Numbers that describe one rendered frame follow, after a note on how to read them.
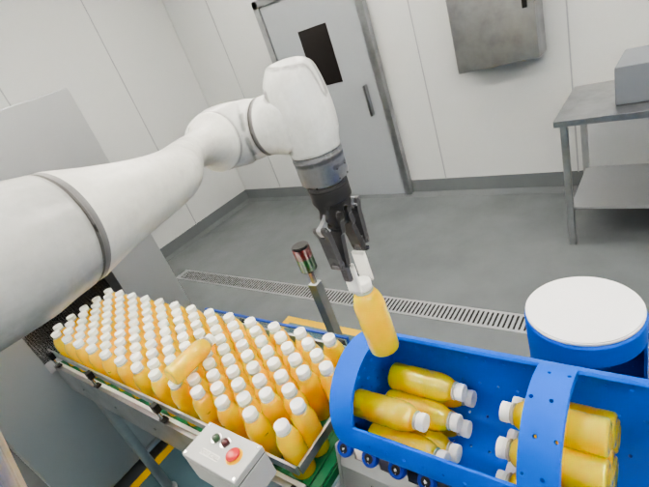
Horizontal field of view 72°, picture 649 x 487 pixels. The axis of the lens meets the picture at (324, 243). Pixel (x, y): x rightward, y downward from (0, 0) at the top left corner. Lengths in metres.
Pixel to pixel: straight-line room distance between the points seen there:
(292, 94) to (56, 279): 0.47
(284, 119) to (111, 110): 4.82
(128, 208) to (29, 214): 0.08
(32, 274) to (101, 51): 5.31
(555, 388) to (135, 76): 5.35
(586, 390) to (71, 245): 0.97
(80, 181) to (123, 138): 5.11
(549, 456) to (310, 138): 0.64
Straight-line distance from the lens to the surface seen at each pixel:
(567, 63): 3.97
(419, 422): 1.03
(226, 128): 0.77
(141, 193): 0.42
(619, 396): 1.08
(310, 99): 0.72
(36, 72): 5.30
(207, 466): 1.20
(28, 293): 0.35
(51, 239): 0.35
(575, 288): 1.43
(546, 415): 0.88
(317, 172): 0.75
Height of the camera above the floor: 1.91
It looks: 26 degrees down
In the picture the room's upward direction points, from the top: 21 degrees counter-clockwise
